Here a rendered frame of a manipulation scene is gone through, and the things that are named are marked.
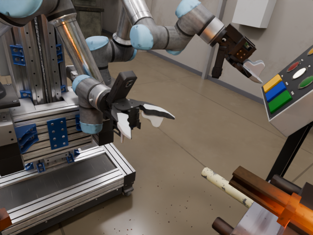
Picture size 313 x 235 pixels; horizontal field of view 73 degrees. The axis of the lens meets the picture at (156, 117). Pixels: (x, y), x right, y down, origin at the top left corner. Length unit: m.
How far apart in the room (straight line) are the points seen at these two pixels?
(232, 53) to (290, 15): 2.81
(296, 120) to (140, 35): 0.54
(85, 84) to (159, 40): 0.27
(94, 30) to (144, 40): 5.60
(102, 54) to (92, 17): 5.10
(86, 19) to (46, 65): 5.02
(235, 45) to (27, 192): 1.30
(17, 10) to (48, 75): 0.60
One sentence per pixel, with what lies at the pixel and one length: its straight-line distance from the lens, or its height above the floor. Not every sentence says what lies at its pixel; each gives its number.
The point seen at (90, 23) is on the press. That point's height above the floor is 0.43.
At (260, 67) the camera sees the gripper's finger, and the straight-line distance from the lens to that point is 0.76.
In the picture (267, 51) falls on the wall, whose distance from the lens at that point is 3.60.
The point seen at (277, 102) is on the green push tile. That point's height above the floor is 1.01.
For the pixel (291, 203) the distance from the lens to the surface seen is 0.41.
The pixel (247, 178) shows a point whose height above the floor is 1.01.
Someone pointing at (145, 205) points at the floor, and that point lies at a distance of 1.60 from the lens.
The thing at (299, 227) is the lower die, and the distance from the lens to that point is 0.41.
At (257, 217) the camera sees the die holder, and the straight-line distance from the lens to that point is 0.50.
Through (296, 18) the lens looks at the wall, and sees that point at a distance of 3.48.
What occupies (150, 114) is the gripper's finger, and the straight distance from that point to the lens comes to 0.57.
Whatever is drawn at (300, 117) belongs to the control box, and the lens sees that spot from 0.78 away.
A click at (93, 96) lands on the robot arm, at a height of 0.99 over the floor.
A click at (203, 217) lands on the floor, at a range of 1.63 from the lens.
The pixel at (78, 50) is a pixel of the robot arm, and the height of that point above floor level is 1.07.
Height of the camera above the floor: 1.27
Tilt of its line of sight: 30 degrees down
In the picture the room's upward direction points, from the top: 8 degrees clockwise
